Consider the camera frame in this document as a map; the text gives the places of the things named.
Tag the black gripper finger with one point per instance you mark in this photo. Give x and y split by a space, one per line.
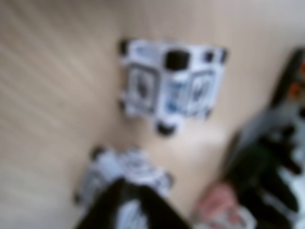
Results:
102 214

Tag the white cube, layered-diamond symbol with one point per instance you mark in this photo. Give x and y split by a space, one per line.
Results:
176 95

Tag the person's hand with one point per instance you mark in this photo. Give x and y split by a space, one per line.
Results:
219 200

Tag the white cube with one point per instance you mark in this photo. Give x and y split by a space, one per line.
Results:
176 95
112 164

